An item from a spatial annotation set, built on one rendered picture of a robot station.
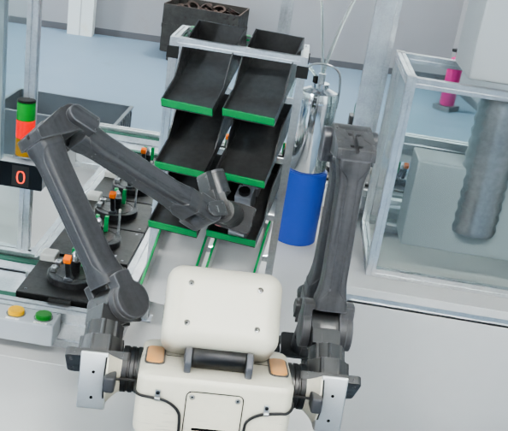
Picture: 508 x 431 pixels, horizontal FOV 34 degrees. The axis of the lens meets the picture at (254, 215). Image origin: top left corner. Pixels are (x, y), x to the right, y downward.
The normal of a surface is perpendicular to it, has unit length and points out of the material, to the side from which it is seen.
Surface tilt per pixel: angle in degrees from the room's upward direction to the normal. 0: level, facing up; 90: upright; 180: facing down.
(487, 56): 90
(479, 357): 90
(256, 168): 25
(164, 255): 45
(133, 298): 50
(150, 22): 90
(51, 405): 0
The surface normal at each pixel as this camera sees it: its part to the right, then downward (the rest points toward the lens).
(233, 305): 0.12, -0.34
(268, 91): 0.02, -0.70
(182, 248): -0.07, -0.42
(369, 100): -0.08, 0.36
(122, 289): 0.70, -0.33
